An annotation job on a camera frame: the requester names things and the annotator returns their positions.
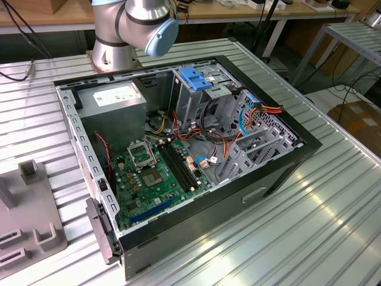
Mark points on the black open PC case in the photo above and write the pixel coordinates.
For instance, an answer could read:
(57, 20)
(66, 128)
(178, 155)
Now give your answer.
(208, 214)

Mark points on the blue drive bay latch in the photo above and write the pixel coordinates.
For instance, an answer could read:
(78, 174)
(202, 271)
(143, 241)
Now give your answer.
(195, 79)

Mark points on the expansion card retention latch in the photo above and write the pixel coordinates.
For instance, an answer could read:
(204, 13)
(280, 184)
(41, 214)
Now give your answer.
(101, 226)

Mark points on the black RAM slot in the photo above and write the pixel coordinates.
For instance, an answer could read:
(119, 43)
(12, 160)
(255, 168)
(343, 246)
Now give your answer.
(181, 164)
(174, 168)
(177, 167)
(185, 163)

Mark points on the metal slat side table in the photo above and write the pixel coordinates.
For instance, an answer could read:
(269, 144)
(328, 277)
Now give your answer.
(351, 35)

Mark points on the small cardboard box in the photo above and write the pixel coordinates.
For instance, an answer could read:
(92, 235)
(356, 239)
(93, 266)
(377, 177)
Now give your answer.
(68, 6)

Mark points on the metal disk bay cage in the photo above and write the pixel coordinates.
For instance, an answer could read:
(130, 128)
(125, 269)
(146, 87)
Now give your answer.
(268, 125)

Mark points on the large cardboard box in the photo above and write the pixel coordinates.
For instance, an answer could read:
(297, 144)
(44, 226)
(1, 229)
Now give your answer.
(357, 119)

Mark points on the blue expansion slot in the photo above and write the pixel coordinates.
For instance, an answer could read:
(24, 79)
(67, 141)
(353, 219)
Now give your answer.
(153, 210)

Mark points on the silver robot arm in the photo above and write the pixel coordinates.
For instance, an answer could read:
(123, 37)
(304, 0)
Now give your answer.
(107, 29)

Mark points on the grey parts rack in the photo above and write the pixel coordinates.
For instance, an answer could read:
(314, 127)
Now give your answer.
(29, 208)

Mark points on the wooden desk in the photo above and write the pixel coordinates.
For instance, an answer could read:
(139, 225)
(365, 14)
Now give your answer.
(238, 13)

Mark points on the green motherboard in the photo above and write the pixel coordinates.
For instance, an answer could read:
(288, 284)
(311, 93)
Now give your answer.
(165, 190)

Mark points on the grey power supply unit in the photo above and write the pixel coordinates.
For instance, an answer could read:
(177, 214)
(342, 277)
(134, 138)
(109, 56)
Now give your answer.
(113, 119)

